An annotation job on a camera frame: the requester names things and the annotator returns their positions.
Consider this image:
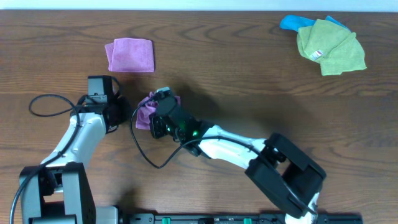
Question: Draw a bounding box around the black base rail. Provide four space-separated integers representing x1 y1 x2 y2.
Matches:
117 213 363 224

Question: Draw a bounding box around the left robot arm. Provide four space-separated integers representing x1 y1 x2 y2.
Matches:
10 75 131 223

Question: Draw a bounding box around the green cloth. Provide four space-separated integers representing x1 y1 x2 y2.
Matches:
297 19 366 76

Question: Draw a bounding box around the purple cloth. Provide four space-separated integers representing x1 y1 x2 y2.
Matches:
104 38 155 73
136 92 181 130

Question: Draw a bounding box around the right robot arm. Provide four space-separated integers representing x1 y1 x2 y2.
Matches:
149 114 326 223

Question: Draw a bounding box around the right black cable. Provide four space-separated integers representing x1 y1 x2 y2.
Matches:
129 96 318 217

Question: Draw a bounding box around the blue cloth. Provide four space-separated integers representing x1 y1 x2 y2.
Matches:
279 15 351 34

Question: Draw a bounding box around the folded purple cloth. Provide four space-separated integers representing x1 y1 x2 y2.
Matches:
104 38 155 73

